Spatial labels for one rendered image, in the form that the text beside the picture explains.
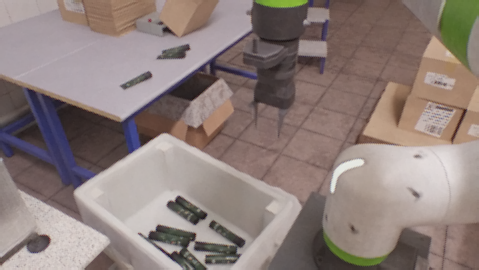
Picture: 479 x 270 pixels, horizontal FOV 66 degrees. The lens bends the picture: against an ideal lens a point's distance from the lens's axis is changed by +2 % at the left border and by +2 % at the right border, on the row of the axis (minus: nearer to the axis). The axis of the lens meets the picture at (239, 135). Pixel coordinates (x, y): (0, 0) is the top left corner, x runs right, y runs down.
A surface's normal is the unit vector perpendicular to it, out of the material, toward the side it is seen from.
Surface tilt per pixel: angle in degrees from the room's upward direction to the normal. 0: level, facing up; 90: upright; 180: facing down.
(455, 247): 0
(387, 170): 11
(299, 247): 0
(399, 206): 87
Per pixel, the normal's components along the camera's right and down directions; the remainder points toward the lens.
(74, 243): 0.00, -0.80
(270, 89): -0.51, 0.48
